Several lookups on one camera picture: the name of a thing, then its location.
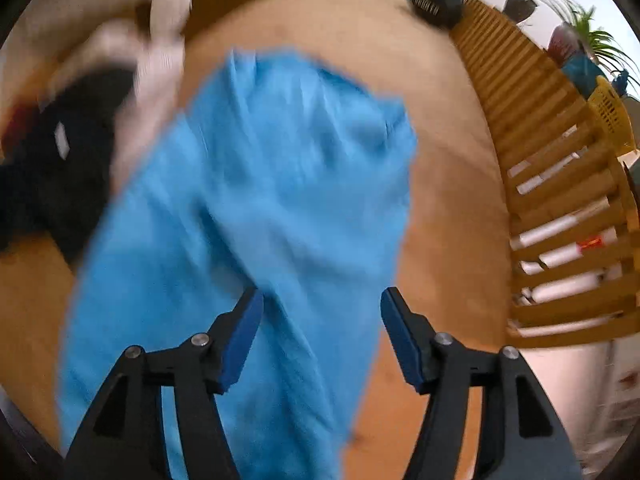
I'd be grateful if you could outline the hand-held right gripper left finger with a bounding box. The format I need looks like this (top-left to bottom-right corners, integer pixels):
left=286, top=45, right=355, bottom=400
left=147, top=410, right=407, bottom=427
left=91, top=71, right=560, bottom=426
left=65, top=287, right=265, bottom=480

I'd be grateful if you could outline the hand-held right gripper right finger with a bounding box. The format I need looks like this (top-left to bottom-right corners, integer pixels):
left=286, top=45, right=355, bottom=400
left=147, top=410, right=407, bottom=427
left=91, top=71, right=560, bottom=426
left=380, top=287, right=583, bottom=480

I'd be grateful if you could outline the blue striped zip jacket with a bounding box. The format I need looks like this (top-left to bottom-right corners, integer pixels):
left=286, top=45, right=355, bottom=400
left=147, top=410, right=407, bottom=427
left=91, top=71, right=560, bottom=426
left=59, top=47, right=419, bottom=480

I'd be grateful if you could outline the black garment with white tag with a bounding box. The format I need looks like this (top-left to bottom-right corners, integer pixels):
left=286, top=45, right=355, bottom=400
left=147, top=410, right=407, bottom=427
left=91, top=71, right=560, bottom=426
left=0, top=67, right=139, bottom=267

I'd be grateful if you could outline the wooden slatted fence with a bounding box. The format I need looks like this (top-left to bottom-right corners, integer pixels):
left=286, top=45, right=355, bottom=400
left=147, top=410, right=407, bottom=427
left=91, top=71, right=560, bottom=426
left=447, top=0, right=640, bottom=352

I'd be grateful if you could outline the white fleece garment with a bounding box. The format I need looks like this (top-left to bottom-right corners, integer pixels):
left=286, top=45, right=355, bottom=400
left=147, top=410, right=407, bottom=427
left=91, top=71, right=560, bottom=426
left=50, top=20, right=187, bottom=196

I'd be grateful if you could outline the yellow plastic basket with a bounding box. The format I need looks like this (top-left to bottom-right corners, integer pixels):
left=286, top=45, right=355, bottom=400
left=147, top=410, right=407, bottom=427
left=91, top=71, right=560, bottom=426
left=585, top=76, right=639, bottom=159

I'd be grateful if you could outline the blue bag on railing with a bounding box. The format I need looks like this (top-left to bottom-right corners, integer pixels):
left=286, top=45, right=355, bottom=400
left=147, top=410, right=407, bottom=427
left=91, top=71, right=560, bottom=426
left=560, top=52, right=602, bottom=99

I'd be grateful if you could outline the green plant in red pot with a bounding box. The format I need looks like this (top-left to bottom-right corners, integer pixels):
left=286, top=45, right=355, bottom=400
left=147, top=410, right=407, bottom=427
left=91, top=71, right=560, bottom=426
left=530, top=0, right=631, bottom=77

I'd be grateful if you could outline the dark ceramic vase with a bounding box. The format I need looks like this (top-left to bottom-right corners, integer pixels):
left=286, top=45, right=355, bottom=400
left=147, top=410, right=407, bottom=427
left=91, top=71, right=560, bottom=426
left=502, top=0, right=539, bottom=24

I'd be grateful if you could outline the black drawstring bag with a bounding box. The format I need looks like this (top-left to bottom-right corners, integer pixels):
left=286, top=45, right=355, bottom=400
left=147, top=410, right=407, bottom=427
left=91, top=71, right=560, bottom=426
left=404, top=0, right=466, bottom=29

